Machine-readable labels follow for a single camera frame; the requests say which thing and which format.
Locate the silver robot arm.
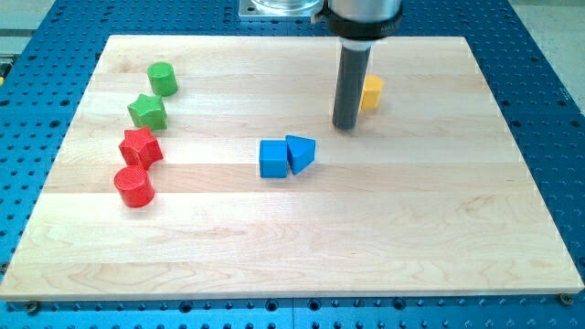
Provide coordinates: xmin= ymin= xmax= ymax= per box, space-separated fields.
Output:
xmin=311 ymin=0 xmax=404 ymax=41

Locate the red star block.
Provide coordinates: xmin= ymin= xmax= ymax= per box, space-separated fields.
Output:
xmin=119 ymin=126 xmax=164 ymax=170

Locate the green star block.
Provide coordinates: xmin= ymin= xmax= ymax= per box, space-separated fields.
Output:
xmin=127 ymin=94 xmax=167 ymax=131

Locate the blue triangle block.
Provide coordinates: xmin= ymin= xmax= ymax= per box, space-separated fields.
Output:
xmin=285 ymin=135 xmax=316 ymax=175

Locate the blue cube block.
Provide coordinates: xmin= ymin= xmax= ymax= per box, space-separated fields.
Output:
xmin=259 ymin=140 xmax=288 ymax=178

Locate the wooden board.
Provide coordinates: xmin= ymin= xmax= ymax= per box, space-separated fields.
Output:
xmin=1 ymin=35 xmax=583 ymax=302

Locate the yellow hexagon block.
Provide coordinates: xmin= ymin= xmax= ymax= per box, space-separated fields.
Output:
xmin=359 ymin=74 xmax=384 ymax=111

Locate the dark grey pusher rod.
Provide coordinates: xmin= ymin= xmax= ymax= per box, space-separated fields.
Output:
xmin=332 ymin=38 xmax=374 ymax=130

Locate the green cylinder block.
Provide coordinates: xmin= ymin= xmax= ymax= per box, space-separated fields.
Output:
xmin=146 ymin=62 xmax=178 ymax=97

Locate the red cylinder block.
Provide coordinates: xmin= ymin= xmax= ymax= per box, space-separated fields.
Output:
xmin=113 ymin=165 xmax=154 ymax=207

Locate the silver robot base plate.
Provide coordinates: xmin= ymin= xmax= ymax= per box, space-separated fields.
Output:
xmin=239 ymin=0 xmax=324 ymax=18

